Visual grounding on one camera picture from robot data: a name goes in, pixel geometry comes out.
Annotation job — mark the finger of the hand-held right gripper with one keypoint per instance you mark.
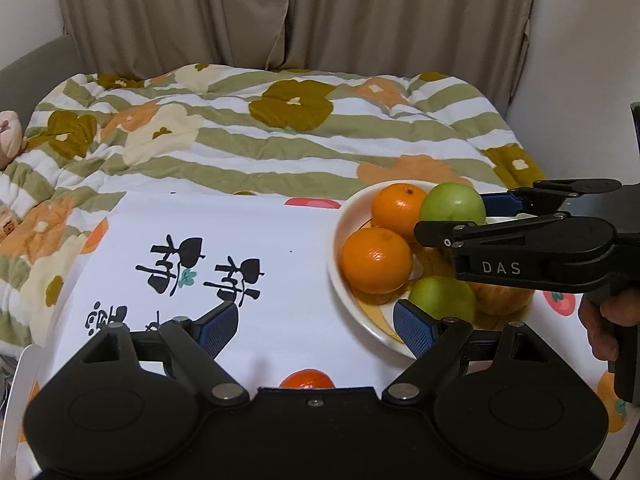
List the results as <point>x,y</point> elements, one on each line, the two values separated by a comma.
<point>502,204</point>
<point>475,235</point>

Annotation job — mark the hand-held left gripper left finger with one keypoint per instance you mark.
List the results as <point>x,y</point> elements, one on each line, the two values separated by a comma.
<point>217,330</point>

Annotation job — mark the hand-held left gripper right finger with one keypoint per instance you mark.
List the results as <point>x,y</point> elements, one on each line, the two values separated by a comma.
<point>412,330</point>

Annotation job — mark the green apple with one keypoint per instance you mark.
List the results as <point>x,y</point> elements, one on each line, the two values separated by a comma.
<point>440,297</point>
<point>450,202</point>

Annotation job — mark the cream duck print plate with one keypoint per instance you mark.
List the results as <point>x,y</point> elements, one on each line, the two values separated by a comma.
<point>360,305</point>

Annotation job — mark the yellowish apple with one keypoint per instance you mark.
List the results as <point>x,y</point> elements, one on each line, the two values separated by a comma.
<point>500,300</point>

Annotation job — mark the large orange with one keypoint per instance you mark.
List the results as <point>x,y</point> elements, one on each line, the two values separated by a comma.
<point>397,207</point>
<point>375,260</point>

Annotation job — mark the person's right hand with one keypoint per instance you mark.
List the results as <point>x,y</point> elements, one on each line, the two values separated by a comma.
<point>597,325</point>

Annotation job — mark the white fruit print cloth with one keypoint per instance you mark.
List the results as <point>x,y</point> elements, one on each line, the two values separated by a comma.
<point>275,270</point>

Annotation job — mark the small orange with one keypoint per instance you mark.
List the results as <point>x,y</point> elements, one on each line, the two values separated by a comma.
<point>306,380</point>

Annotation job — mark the striped floral quilt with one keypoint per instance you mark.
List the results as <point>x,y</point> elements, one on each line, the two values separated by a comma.
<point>225,150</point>

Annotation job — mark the beige curtain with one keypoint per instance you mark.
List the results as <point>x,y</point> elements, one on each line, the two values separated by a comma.
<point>165,10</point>
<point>400,10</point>

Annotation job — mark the pink plush toy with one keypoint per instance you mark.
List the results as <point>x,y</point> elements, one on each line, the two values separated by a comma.
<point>10,137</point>

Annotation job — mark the grey bed headboard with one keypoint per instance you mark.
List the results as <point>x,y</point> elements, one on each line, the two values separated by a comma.
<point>35,70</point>

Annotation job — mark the white plastic frame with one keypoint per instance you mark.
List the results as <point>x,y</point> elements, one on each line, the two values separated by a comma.
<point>22,375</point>

